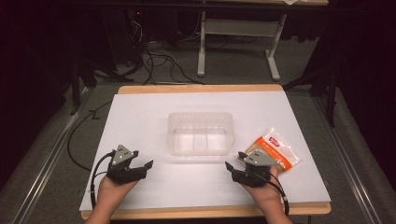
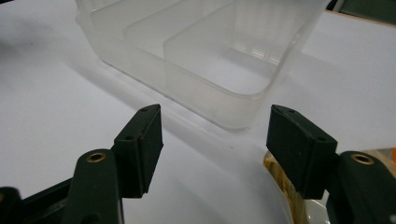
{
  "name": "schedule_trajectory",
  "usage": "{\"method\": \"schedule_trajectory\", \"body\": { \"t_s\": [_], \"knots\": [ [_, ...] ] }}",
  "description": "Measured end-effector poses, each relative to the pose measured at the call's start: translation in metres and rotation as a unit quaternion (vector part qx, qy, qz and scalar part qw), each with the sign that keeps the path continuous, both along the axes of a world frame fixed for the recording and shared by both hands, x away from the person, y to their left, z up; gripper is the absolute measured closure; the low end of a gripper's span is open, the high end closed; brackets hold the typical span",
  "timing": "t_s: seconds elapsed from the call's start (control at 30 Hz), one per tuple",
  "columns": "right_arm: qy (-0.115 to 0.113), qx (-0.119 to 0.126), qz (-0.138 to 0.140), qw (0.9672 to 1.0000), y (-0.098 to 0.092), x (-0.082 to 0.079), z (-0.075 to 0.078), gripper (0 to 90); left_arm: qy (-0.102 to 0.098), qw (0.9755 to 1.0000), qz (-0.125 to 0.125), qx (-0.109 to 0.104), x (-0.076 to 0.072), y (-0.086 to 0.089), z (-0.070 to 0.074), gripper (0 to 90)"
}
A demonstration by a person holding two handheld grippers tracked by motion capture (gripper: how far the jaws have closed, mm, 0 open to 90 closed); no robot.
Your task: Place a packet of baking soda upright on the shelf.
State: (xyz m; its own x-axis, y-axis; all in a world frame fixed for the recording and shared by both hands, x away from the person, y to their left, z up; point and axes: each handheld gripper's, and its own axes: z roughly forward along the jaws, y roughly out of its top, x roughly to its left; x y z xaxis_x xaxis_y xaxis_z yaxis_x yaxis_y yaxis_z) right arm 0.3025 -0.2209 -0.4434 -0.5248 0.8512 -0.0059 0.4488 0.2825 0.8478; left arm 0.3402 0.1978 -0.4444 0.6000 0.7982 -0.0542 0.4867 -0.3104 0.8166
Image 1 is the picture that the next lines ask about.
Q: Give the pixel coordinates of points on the dark computer tower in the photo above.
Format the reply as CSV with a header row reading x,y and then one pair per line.
x,y
124,34

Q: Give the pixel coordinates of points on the clear plastic container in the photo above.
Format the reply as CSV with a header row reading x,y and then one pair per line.
x,y
200,137

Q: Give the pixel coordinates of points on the white table mat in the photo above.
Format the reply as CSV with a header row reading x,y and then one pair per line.
x,y
186,183

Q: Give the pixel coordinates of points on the person's right hand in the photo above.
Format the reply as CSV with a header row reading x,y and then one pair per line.
x,y
269,191

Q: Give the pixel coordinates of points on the black metal stand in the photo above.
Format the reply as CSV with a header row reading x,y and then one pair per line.
x,y
330,90
77,84

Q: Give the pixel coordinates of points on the metal floor rail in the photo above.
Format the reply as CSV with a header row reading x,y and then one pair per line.
x,y
345,161
46,161

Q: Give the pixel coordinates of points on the orange and white snack packet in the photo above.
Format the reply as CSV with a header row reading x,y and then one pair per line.
x,y
281,147

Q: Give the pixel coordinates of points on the white metal desk frame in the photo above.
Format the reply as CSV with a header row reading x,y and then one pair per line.
x,y
239,28

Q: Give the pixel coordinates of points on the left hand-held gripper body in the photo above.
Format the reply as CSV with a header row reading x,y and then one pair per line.
x,y
120,172

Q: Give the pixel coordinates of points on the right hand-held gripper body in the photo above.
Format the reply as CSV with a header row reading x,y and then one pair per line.
x,y
253,177

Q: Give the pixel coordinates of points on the person's left hand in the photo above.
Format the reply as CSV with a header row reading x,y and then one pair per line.
x,y
112,191

